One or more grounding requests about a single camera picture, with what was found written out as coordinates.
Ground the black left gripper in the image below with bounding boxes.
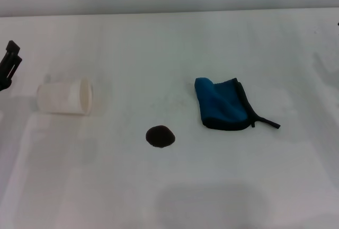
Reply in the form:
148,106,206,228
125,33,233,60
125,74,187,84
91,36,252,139
0,40,23,92

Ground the translucent white plastic cup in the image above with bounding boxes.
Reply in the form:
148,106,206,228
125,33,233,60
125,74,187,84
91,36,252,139
37,77,94,116

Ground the blue rag with black trim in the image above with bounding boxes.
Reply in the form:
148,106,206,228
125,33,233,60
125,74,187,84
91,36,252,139
194,77,281,131

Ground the black water stain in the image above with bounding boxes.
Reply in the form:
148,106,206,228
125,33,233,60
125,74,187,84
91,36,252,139
145,125,176,149

